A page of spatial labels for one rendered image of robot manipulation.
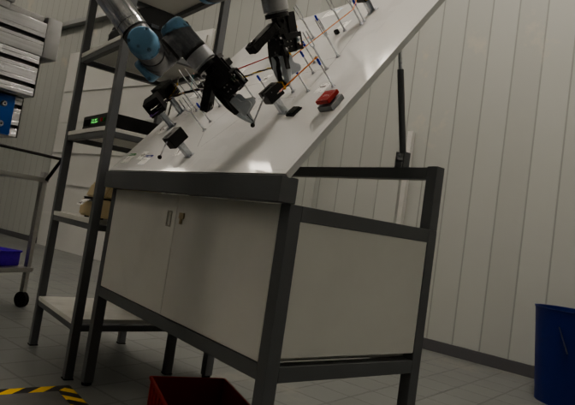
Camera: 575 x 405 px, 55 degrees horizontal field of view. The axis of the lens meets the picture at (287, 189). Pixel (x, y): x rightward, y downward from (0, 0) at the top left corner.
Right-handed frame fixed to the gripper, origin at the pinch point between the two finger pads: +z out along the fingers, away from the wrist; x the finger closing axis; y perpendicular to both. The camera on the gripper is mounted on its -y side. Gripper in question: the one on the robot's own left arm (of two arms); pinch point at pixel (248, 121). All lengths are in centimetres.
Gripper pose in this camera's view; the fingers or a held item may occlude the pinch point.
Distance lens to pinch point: 163.2
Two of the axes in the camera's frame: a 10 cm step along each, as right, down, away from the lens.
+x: 2.5, -3.9, 8.9
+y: 7.0, -5.6, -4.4
